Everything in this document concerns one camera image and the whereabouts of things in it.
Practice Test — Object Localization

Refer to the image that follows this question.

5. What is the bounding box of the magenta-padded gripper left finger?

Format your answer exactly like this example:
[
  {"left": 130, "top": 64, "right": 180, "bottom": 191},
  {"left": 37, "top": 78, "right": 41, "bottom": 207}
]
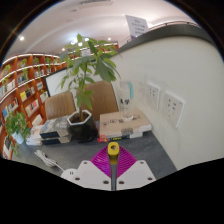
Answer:
[{"left": 73, "top": 146, "right": 113, "bottom": 191}]

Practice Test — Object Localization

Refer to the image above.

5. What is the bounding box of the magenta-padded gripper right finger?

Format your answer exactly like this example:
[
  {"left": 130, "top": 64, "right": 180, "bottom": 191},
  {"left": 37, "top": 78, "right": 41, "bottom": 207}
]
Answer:
[{"left": 116, "top": 147, "right": 157, "bottom": 191}]

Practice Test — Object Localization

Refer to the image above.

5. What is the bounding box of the tall plant in black pot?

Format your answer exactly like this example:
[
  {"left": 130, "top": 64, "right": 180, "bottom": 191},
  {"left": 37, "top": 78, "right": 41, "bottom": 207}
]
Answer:
[{"left": 59, "top": 32, "right": 122, "bottom": 141}]

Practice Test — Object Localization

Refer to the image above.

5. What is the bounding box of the large beige book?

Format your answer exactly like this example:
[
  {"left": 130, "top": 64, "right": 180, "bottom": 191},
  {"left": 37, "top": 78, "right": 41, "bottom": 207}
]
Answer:
[{"left": 98, "top": 109, "right": 153, "bottom": 136}]

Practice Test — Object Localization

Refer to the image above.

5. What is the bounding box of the tan upholstered chair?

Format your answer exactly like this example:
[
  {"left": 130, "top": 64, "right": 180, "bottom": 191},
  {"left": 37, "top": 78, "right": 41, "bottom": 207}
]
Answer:
[
  {"left": 82, "top": 80, "right": 120, "bottom": 123},
  {"left": 43, "top": 90, "right": 77, "bottom": 121}
]

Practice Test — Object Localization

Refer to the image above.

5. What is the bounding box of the leafy plant in white pot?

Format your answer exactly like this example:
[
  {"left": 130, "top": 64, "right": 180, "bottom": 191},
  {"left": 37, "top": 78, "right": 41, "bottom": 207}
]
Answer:
[{"left": 4, "top": 109, "right": 33, "bottom": 157}]

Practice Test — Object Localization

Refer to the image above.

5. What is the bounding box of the orange bookshelf unit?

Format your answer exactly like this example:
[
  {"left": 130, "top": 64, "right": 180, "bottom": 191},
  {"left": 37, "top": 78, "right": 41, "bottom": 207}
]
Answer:
[{"left": 0, "top": 41, "right": 119, "bottom": 161}]

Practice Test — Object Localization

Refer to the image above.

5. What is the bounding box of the small white framed notice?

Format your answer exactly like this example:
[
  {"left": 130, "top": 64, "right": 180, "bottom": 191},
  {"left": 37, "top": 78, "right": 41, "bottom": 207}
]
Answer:
[{"left": 80, "top": 48, "right": 92, "bottom": 58}]

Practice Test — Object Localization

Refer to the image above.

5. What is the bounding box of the white hanging sign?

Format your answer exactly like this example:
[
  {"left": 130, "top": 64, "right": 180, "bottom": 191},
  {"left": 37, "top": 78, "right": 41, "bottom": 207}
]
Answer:
[{"left": 125, "top": 14, "right": 150, "bottom": 39}]

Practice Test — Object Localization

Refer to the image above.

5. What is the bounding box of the white power strip cable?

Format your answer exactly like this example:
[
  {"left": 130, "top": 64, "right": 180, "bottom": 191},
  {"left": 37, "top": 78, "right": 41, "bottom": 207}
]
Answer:
[{"left": 33, "top": 148, "right": 65, "bottom": 172}]

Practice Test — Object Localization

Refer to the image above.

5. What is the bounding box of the white wall socket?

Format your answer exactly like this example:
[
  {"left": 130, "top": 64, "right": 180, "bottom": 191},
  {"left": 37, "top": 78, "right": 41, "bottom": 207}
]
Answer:
[
  {"left": 145, "top": 82, "right": 162, "bottom": 111},
  {"left": 161, "top": 91, "right": 185, "bottom": 129}
]

